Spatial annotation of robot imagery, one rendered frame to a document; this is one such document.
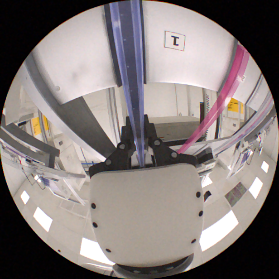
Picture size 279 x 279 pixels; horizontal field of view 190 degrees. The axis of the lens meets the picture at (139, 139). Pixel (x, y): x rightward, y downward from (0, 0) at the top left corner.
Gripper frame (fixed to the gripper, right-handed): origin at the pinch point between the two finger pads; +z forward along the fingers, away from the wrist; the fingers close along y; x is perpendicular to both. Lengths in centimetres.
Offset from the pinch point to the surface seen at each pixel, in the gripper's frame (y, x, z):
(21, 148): -85, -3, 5
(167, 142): 8.9, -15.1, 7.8
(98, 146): -8.1, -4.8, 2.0
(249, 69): 15.1, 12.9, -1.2
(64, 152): -85, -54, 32
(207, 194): 18.3, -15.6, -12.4
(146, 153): 1.3, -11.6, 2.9
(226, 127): 135, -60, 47
